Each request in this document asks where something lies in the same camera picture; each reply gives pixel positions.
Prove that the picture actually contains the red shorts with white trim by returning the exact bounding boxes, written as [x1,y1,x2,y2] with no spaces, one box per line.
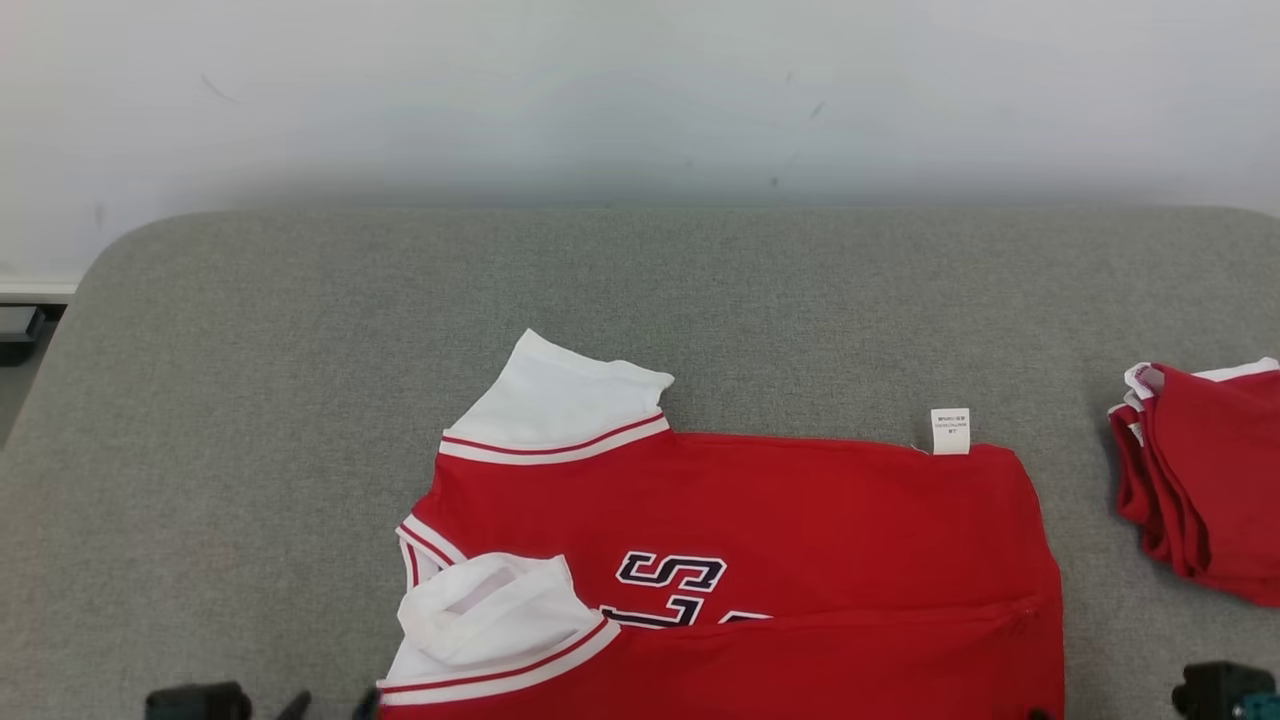
[1108,358,1280,608]

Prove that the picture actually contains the red jersey with white sleeves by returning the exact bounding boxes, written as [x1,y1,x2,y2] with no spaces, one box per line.
[378,330,1067,720]

